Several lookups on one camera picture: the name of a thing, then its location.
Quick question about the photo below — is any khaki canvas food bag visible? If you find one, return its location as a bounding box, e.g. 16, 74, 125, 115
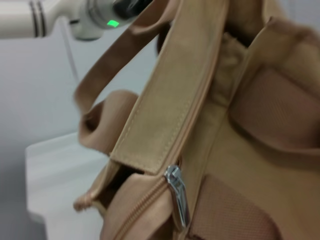
72, 0, 320, 240

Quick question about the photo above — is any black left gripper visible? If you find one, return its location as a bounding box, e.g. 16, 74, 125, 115
112, 0, 151, 19

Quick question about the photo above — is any silver zipper pull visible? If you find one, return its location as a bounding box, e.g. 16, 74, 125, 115
163, 164, 191, 229

